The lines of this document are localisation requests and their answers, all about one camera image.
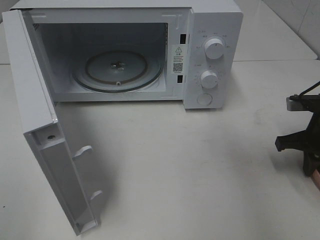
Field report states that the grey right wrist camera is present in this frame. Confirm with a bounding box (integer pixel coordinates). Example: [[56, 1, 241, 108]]
[[286, 97, 308, 112]]

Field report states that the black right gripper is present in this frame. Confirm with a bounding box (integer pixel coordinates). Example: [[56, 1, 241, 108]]
[[275, 94, 320, 177]]

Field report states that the upper white power knob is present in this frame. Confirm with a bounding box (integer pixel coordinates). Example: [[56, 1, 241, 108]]
[[204, 36, 226, 60]]

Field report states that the lower white timer knob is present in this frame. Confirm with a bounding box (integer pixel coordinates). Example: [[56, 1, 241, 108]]
[[200, 70, 219, 89]]

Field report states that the white warning label sticker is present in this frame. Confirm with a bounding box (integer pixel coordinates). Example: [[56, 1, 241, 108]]
[[171, 44, 186, 74]]

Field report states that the pink round plate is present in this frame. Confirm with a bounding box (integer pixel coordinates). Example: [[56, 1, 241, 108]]
[[311, 169, 320, 191]]

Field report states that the glass microwave turntable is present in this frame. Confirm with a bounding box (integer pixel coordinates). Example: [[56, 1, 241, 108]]
[[72, 49, 166, 93]]

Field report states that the white microwave oven body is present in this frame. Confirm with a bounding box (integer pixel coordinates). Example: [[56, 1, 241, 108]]
[[9, 0, 243, 109]]

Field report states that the round white door button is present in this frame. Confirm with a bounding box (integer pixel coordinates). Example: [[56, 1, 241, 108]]
[[197, 93, 213, 106]]

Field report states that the white microwave door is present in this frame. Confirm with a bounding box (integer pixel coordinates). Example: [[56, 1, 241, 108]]
[[2, 9, 98, 235]]

